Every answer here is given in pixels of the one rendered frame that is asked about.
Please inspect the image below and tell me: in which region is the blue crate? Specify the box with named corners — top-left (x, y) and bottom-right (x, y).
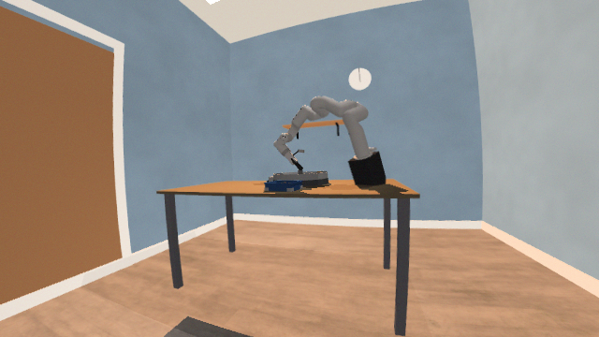
top-left (264, 181), bottom-right (302, 192)

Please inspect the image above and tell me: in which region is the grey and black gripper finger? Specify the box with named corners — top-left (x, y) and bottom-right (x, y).
top-left (291, 158), bottom-right (303, 170)

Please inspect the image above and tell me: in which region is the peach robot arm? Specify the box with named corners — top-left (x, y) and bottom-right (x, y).
top-left (273, 96), bottom-right (377, 160)

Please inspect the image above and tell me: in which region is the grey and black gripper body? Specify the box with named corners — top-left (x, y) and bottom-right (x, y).
top-left (284, 151), bottom-right (298, 165)

